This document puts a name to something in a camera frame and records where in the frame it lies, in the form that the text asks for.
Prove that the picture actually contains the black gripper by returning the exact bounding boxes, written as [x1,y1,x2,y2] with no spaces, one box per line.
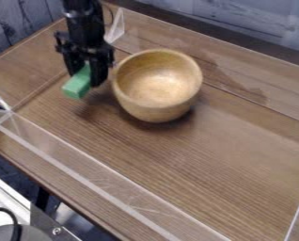
[53,0,114,88]

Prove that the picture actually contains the green rectangular block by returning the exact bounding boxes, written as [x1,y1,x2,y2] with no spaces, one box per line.
[61,65,90,99]

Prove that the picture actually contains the brown wooden bowl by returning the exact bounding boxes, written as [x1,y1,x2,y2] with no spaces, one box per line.
[112,48,202,123]

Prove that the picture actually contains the clear acrylic front barrier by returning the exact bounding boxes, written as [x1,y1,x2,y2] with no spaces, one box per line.
[0,97,229,241]

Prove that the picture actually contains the black table leg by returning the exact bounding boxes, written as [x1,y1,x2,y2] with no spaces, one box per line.
[34,187,50,212]

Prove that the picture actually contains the clear acrylic corner bracket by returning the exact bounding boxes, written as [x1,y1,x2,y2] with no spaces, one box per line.
[104,8,125,44]

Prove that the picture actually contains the metal bracket with screw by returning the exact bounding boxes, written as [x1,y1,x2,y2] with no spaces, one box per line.
[30,204,81,241]

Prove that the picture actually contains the black cable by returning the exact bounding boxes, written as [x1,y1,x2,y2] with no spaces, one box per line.
[0,206,24,241]

